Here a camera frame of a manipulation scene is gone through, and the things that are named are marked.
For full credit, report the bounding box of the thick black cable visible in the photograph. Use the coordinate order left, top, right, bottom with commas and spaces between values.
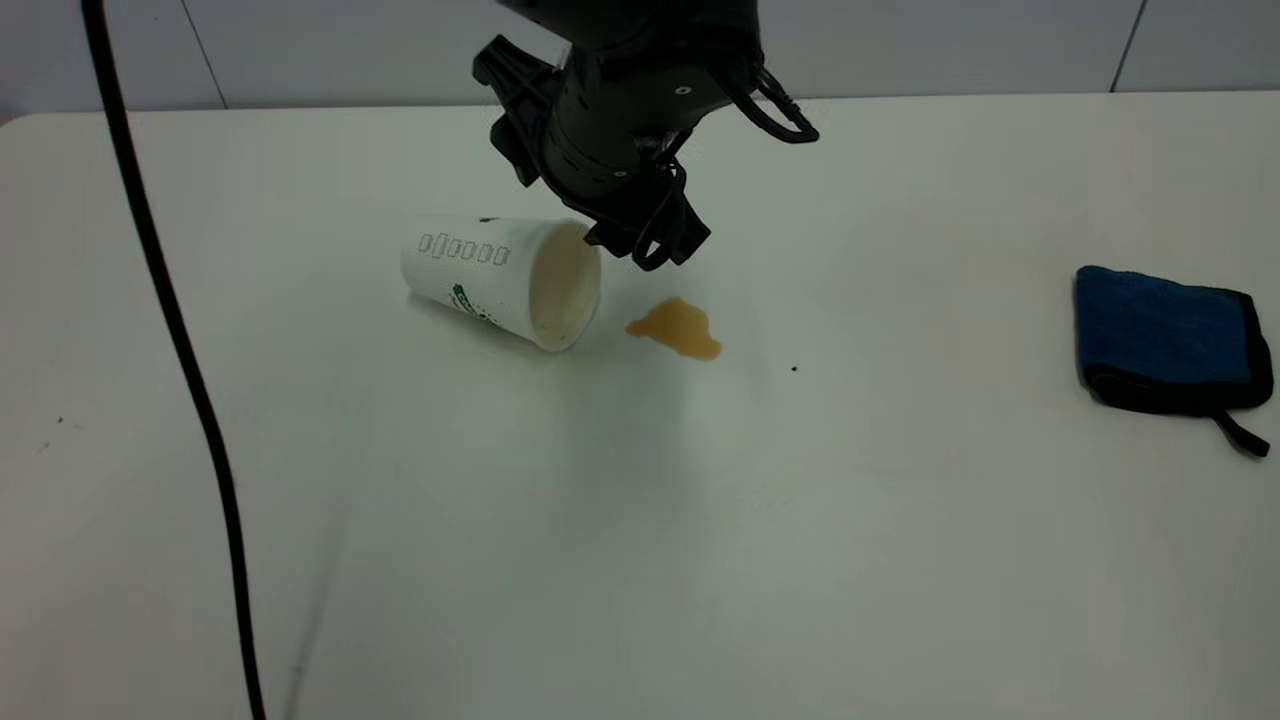
81, 0, 268, 720

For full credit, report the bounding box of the blue black-edged cleaning cloth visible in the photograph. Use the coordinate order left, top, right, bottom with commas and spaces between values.
1073, 265, 1274, 459

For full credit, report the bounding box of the brown coffee spill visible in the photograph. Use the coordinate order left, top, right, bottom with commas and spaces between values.
626, 297, 723, 362

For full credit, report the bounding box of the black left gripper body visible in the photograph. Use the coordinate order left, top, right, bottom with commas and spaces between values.
538, 45, 739, 221

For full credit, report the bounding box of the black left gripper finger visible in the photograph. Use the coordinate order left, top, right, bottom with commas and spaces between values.
632, 165, 712, 272
584, 212, 647, 257

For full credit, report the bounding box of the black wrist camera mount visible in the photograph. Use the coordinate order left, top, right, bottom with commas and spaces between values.
472, 35, 563, 188

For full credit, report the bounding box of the white paper coffee cup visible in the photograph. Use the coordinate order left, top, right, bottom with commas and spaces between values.
401, 216, 604, 353

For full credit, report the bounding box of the thin black looped cable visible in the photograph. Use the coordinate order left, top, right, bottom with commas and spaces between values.
728, 62, 821, 146

